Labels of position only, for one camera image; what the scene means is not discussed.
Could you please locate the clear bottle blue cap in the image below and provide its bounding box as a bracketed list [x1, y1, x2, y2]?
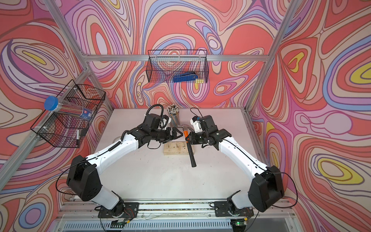
[44, 96, 93, 120]

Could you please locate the cup of coloured pencils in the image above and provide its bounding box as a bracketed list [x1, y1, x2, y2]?
[167, 104, 180, 127]

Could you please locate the claw hammer orange black handle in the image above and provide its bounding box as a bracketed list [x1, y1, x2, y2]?
[178, 124, 197, 168]

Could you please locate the wooden block with nails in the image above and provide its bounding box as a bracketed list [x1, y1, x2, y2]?
[163, 141, 190, 155]

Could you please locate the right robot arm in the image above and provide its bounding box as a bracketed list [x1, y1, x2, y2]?
[186, 115, 285, 212]

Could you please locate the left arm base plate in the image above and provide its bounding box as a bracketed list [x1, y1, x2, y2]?
[98, 202, 139, 219]

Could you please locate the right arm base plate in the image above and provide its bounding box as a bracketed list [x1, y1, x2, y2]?
[209, 201, 254, 218]

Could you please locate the blue tool in basket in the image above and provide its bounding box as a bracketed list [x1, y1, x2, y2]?
[173, 72, 198, 83]

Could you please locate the wire basket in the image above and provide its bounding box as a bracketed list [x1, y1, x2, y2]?
[146, 49, 209, 84]
[31, 80, 106, 148]

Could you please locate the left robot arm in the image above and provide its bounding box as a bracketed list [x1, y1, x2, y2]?
[66, 114, 183, 218]

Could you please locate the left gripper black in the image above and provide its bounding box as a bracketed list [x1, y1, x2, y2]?
[150, 126, 184, 144]

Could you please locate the left wire basket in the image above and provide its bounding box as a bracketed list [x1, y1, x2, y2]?
[31, 80, 106, 148]

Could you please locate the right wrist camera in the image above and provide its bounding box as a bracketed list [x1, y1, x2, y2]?
[191, 116, 203, 133]

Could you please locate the back wire basket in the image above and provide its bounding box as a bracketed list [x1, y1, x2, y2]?
[146, 49, 209, 84]

